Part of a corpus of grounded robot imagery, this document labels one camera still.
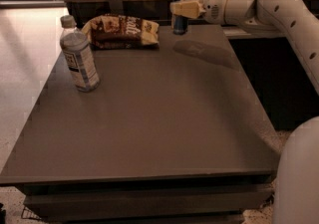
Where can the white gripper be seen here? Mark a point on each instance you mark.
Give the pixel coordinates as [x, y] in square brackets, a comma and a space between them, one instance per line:
[213, 8]

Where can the redbull can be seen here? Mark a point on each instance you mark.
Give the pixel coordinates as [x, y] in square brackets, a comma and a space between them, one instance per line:
[179, 23]

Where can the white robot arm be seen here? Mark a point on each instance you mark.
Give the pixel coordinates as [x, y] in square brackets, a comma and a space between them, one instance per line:
[296, 198]

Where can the brown chip bag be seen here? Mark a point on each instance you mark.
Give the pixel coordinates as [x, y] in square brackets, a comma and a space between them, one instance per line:
[111, 31]

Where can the clear plastic water bottle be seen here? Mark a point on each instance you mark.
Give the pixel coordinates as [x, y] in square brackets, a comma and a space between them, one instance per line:
[78, 54]

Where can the left metal wall bracket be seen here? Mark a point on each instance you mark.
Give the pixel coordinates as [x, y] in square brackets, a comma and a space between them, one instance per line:
[116, 6]

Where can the wire rack under table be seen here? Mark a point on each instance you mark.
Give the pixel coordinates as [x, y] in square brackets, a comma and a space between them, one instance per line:
[29, 215]

